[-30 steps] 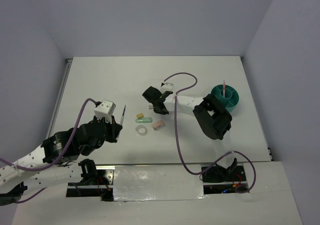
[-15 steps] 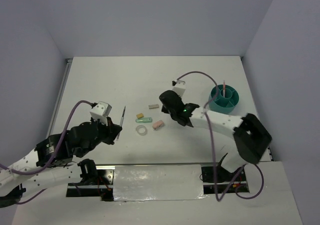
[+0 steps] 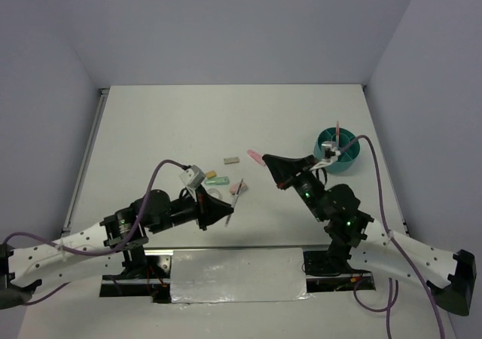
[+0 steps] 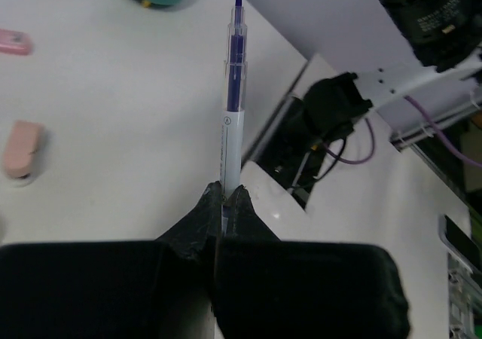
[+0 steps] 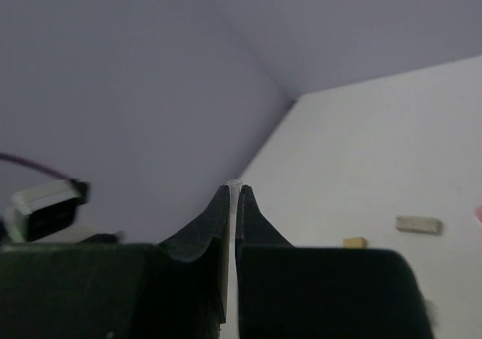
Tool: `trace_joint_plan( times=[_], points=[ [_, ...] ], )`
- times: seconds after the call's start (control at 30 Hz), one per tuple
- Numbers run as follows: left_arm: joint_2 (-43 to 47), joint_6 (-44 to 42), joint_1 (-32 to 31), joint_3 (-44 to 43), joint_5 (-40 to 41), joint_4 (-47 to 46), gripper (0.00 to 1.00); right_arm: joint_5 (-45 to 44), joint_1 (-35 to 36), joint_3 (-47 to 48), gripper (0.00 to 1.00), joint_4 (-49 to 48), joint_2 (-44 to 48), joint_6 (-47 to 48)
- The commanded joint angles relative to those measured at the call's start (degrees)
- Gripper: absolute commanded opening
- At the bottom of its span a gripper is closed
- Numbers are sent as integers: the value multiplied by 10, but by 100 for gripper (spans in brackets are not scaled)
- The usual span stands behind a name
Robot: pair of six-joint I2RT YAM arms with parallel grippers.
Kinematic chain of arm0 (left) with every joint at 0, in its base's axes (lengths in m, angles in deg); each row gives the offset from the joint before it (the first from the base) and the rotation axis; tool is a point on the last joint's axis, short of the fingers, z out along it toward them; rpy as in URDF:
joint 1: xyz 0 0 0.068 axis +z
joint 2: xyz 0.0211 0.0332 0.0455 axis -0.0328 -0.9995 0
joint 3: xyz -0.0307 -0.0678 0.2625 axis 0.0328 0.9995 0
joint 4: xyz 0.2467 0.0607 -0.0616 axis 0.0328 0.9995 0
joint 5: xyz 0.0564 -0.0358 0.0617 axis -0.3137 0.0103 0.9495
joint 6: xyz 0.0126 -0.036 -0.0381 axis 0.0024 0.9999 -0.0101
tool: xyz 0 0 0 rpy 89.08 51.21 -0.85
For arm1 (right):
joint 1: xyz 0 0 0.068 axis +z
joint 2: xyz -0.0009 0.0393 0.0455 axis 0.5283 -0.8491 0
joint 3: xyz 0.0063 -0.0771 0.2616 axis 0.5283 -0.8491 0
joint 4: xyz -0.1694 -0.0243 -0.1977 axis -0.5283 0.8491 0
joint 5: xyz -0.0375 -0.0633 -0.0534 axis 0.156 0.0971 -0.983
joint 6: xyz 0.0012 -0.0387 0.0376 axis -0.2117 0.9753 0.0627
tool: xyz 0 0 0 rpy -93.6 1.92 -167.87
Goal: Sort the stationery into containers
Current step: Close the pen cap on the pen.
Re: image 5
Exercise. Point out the clear ballpoint pen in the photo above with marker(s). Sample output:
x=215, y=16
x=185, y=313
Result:
x=235, y=186

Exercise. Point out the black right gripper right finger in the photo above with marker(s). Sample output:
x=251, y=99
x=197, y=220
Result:
x=286, y=291

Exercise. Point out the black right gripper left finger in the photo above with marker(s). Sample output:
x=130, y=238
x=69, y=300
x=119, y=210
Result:
x=175, y=289

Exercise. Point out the yellow eraser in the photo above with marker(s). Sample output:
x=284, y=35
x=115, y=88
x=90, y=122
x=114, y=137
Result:
x=355, y=243

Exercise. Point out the pink correction tape dispenser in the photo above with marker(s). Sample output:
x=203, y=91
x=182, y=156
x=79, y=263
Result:
x=478, y=214

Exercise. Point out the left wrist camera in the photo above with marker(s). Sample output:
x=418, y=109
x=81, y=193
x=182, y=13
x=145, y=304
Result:
x=38, y=212

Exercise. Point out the grey rectangular eraser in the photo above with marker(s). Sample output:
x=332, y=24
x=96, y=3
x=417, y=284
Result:
x=419, y=225

